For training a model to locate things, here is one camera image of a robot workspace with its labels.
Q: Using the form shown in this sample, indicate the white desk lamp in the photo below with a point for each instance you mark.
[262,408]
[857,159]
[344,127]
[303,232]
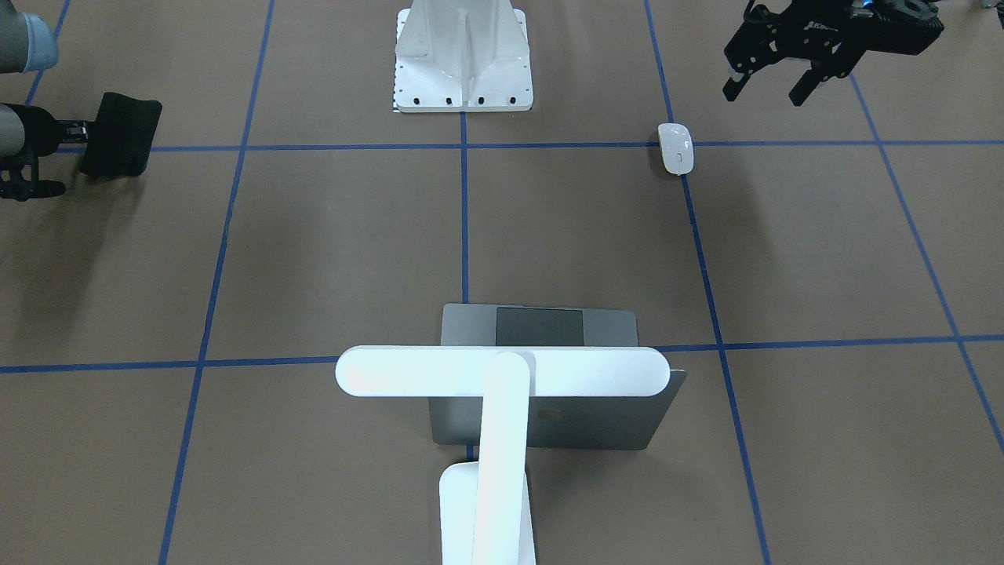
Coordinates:
[485,510]

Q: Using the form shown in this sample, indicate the white computer mouse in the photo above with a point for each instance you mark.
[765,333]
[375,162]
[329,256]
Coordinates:
[676,148]

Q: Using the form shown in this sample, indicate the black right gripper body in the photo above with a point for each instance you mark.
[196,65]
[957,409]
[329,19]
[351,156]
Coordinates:
[41,125]

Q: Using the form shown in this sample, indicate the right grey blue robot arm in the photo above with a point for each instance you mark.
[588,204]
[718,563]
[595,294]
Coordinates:
[29,46]

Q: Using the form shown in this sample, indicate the black mouse pad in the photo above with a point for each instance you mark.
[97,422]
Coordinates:
[121,136]

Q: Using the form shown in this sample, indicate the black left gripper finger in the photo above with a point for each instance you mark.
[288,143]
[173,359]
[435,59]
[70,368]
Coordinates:
[804,86]
[735,83]

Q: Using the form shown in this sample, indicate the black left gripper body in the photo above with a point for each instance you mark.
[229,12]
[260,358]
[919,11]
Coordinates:
[825,34]

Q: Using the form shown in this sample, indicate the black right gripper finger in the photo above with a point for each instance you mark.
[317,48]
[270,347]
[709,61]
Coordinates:
[74,125]
[22,190]

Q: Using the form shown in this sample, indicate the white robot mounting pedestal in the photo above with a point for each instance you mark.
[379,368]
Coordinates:
[462,56]

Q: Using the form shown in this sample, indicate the grey laptop with black keyboard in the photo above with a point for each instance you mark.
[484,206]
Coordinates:
[598,389]

